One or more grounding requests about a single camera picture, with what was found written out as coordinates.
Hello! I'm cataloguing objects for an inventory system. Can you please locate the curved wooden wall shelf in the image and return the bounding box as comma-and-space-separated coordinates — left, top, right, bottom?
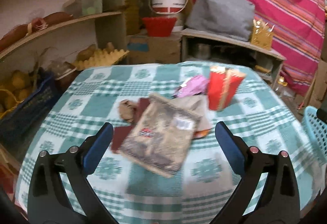
1, 0, 126, 79

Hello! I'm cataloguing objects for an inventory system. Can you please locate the red paper carton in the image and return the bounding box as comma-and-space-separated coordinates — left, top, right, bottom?
207, 66, 246, 111

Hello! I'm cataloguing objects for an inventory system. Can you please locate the yellow cutlery holder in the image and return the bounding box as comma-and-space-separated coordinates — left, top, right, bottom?
250, 19, 274, 51

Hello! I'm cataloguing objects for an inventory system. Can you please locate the orange wrapper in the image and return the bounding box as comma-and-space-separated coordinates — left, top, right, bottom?
192, 129, 210, 140

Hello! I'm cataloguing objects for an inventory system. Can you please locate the grey fabric cover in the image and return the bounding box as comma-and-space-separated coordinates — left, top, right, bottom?
186, 0, 255, 41

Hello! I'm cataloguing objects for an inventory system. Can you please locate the red plastic bowl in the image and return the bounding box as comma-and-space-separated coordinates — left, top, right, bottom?
142, 17, 177, 37

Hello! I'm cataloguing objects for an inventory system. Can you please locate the brown paper bag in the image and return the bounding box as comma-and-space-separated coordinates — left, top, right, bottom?
118, 100, 138, 123

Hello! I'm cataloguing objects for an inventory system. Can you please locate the wooden low shelf cabinet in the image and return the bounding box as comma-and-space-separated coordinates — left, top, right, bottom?
181, 28, 286, 88

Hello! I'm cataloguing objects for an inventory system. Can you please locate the yellow egg tray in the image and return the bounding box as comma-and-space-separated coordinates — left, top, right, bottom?
73, 42, 129, 71

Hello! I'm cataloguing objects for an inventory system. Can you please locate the silver foil snack wrapper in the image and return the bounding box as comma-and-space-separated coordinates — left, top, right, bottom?
118, 93, 201, 178

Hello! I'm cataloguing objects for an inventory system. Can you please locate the light blue plastic basket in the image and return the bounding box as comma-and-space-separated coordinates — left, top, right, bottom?
301, 105, 326, 164

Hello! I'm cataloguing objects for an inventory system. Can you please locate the clear plastic container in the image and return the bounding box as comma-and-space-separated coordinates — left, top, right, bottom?
63, 0, 103, 18

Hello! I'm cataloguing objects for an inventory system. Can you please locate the green checkered tablecloth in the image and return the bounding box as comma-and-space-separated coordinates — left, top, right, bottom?
16, 61, 325, 223

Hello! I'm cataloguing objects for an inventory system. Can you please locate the cardboard box under bowl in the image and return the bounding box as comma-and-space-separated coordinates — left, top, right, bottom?
126, 33, 182, 64

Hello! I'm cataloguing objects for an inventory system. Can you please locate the blue plastic crate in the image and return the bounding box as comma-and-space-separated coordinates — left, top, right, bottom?
1, 72, 62, 148

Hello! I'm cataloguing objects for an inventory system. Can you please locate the maroon scouring pad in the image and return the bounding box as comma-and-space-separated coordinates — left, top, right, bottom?
110, 98, 150, 153

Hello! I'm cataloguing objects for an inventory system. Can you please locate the pink plastic wrapper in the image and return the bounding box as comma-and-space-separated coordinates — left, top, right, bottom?
173, 75, 209, 98

